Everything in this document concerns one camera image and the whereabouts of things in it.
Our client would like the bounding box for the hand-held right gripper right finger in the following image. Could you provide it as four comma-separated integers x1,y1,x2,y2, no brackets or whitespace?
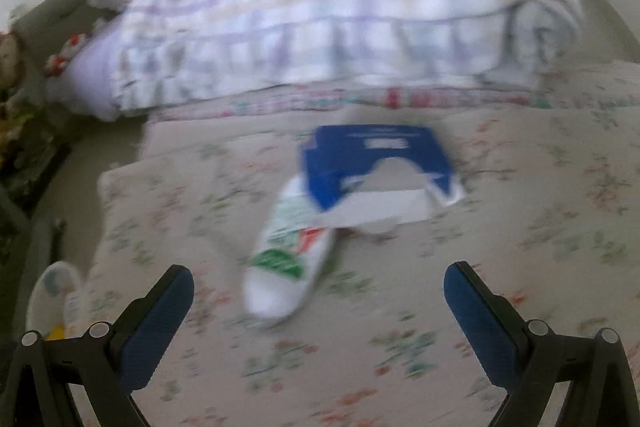
442,261,640,427

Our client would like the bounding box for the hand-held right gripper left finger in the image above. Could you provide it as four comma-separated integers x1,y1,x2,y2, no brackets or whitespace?
0,264,196,427

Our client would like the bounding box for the white squeeze tube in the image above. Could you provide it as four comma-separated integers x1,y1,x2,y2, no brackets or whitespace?
27,261,86,338

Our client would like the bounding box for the white bottle red green label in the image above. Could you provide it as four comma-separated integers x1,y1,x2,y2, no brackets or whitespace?
242,177,341,323

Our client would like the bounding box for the floral bedspread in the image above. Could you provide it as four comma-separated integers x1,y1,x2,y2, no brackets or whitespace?
82,62,640,427

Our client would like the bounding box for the cluttered dark shelf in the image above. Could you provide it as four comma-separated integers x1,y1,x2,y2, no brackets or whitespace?
0,92,86,218

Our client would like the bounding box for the blue and white cardboard box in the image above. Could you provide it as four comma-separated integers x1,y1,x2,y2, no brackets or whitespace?
297,124,466,233

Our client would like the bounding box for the lilac pillow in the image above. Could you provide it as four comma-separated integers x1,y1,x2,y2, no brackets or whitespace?
65,22,146,122

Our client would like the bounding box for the red and white plush toy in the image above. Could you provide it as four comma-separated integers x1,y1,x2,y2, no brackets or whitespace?
45,32,88,78

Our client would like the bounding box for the brown plush toy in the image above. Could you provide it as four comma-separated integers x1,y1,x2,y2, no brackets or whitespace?
0,32,26,92

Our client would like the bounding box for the checked white quilt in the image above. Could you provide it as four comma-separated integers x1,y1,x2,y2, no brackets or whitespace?
112,0,588,118

